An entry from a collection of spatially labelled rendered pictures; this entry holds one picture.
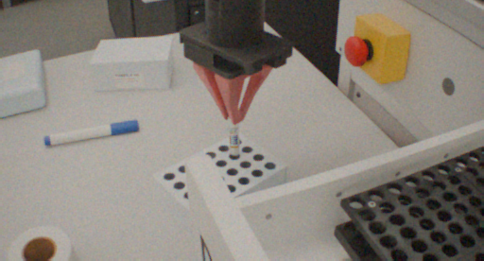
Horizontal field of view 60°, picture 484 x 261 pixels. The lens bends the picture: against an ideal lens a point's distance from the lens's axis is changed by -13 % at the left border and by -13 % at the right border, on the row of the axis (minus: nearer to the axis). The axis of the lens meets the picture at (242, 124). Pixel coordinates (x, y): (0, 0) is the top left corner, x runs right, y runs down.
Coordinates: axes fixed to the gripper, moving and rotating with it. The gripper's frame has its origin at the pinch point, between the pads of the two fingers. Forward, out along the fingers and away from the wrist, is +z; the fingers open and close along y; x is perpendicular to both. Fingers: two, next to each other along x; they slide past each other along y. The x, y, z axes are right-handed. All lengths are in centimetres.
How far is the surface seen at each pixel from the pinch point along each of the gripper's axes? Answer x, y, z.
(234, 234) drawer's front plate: 16.8, -17.4, -7.6
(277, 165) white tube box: -1.7, -5.1, 5.2
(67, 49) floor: -66, 210, 85
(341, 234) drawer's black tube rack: 7.7, -19.6, -2.1
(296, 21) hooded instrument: -55, 35, 15
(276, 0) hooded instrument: -50, 37, 9
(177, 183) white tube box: 7.9, 0.6, 5.6
